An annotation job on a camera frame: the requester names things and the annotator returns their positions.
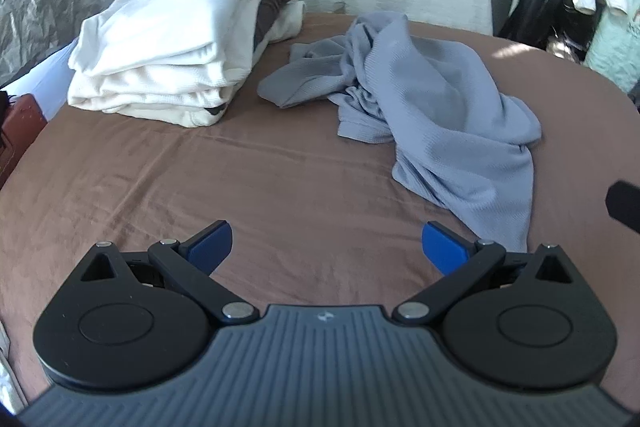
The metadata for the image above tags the cream folded garment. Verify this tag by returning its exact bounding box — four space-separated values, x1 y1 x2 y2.
67 0 306 128

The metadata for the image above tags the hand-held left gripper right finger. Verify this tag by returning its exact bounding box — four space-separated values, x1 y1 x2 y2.
391 222 576 325

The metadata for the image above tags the mint green bag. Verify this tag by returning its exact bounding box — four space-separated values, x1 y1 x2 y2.
585 2 640 92

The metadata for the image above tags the grey-blue ribbed garment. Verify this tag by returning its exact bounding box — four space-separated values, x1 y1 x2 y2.
257 11 543 254

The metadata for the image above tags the black chair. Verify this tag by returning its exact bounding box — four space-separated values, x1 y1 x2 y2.
497 0 601 62

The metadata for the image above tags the brown leather bag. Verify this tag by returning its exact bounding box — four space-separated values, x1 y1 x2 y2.
0 92 48 188

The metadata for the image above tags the white folded garment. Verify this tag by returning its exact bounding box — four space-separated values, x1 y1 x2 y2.
67 0 268 80

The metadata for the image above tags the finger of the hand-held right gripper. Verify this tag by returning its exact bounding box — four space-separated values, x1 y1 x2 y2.
605 179 640 228

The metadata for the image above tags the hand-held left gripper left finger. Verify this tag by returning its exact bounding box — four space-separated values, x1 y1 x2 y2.
80 221 260 325

